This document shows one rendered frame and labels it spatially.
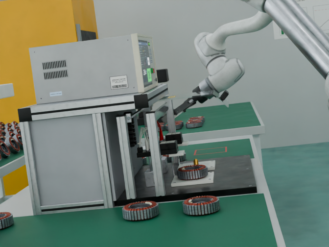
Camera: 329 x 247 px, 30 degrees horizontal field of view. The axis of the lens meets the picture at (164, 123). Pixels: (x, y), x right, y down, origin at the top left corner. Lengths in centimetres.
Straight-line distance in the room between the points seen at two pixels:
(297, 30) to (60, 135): 87
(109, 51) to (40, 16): 381
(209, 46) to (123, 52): 68
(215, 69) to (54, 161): 93
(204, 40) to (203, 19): 478
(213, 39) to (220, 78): 18
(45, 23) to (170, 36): 211
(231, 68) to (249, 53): 484
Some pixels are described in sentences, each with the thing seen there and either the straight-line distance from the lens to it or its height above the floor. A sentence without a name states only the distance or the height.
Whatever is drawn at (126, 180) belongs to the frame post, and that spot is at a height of 84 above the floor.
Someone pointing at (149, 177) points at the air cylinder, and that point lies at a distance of 223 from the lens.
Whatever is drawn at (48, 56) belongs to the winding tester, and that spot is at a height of 128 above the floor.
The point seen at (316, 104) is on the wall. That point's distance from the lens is 762.
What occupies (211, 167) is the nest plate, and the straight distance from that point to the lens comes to 241.
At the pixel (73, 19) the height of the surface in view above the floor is 169.
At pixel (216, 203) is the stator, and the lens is 185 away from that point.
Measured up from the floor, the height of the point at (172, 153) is 88.
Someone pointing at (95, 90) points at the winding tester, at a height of 114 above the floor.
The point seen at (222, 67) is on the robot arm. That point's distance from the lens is 270.
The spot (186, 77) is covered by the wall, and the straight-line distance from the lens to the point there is 755.
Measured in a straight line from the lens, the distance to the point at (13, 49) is 602.
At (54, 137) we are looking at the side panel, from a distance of 210.
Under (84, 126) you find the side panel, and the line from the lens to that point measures 207.
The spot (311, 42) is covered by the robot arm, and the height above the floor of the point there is 121.
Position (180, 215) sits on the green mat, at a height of 75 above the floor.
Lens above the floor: 122
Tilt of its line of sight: 6 degrees down
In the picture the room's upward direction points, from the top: 7 degrees counter-clockwise
